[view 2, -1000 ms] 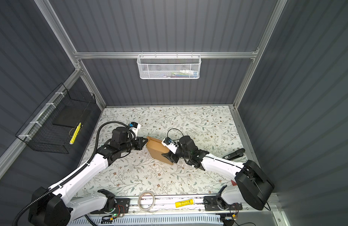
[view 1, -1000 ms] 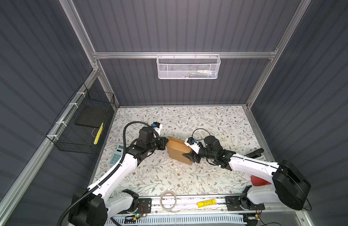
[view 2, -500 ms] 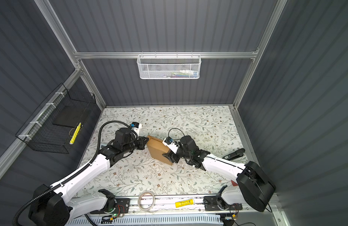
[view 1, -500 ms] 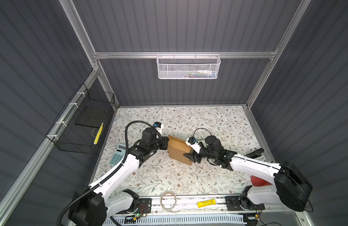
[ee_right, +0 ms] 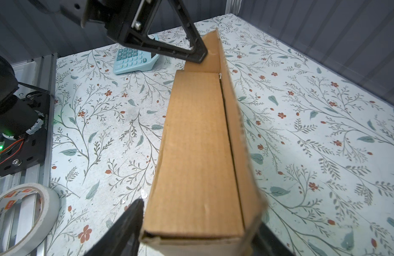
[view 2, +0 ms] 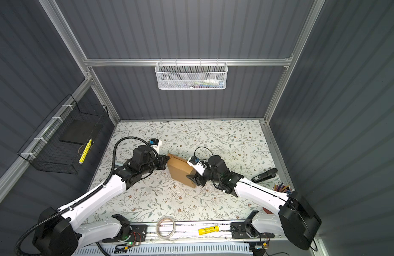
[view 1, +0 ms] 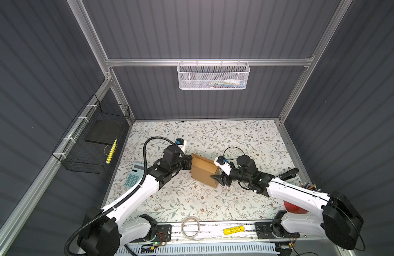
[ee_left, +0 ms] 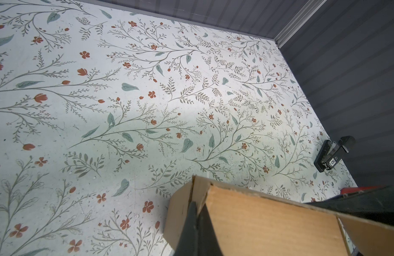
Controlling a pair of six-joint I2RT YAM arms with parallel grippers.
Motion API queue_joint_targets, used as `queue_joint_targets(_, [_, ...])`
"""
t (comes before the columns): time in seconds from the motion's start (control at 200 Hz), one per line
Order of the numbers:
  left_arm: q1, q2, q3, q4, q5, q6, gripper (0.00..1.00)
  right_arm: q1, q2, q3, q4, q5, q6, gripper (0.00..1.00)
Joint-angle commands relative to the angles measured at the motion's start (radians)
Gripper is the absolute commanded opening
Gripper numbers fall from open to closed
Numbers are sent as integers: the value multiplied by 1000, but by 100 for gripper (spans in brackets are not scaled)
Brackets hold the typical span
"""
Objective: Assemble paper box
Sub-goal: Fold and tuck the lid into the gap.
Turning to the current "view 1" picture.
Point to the brown cardboard box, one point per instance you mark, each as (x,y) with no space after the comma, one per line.
(202,170)

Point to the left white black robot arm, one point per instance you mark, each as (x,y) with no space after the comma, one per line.
(106,230)

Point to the markers in white basket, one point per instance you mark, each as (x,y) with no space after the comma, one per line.
(227,84)

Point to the yellow label tag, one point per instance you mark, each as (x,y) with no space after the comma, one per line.
(234,230)

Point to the floral table mat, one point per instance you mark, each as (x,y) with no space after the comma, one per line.
(183,196)

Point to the clear tape roll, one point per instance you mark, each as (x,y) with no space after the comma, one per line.
(190,227)

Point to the white vented strip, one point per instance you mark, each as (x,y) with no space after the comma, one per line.
(199,249)

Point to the white wire mesh basket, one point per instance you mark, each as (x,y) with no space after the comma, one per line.
(195,75)

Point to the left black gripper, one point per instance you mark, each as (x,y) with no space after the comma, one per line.
(187,161)

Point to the teal calculator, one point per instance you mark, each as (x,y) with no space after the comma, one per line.
(134,176)

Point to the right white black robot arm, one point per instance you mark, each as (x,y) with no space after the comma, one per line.
(327,215)

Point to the coloured pencils bundle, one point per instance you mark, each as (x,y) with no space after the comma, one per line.
(310,187)

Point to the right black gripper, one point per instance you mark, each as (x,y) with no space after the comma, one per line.
(225,177)

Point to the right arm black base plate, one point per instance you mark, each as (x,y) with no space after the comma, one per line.
(267,230)

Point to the red pencil cup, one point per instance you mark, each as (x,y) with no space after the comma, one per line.
(294,209)

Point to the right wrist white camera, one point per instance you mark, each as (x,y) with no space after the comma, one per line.
(223,164)

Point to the black wire basket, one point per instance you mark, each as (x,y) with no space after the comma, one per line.
(77,155)

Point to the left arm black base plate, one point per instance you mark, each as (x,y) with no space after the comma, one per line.
(158,233)

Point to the black flat pad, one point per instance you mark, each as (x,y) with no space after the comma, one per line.
(103,132)

